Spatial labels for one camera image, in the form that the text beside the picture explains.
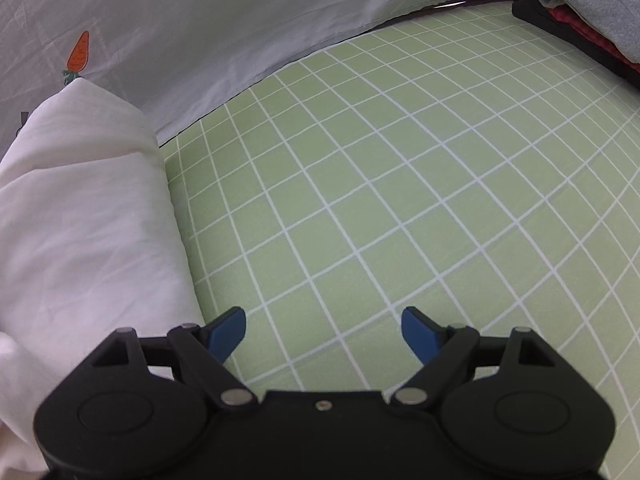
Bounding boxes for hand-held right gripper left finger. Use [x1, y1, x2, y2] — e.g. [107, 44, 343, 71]
[90, 307, 257, 409]

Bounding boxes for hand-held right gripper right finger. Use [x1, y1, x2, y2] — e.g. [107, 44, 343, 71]
[390, 306, 552, 408]

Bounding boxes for white pants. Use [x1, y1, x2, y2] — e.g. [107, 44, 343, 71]
[0, 79, 206, 480]

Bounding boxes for green checked bed sheet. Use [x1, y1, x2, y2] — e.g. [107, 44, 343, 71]
[159, 0, 640, 480]

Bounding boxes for grey carrot print sheet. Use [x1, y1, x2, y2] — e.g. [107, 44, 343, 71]
[0, 0, 532, 149]

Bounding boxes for black folded garment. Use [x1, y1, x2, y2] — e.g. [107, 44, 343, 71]
[512, 0, 640, 84]

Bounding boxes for red folded garment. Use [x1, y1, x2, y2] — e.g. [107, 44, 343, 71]
[544, 5, 640, 74]

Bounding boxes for grey folded garment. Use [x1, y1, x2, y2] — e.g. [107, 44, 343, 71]
[500, 0, 640, 64]

